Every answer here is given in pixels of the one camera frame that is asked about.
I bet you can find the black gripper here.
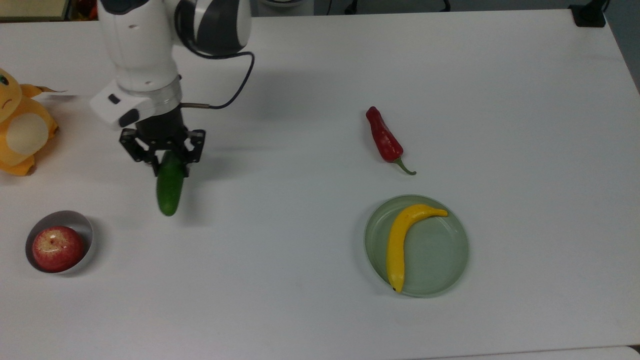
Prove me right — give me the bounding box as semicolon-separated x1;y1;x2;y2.
119;107;207;178

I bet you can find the green cucumber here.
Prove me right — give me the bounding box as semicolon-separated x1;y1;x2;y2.
156;150;186;217

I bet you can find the white round bowl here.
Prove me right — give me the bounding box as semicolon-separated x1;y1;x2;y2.
25;210;95;275

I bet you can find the orange plush toy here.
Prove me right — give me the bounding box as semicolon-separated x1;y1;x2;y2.
0;68;68;177

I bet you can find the red apple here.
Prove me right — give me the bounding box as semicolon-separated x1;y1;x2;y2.
32;225;86;273

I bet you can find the pile of colourful toys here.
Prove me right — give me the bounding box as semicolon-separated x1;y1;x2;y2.
70;0;99;21

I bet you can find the tan cardboard box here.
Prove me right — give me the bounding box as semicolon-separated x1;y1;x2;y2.
0;0;70;22

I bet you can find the red chili pepper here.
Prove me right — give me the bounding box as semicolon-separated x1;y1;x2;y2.
365;106;417;176

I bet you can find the yellow banana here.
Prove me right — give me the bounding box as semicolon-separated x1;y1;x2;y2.
386;203;449;293

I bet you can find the pale green round plate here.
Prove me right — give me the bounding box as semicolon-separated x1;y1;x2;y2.
364;194;470;299

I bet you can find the black table clamp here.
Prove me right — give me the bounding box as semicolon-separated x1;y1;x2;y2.
569;0;610;28

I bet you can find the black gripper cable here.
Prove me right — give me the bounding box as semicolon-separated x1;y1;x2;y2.
173;10;256;110

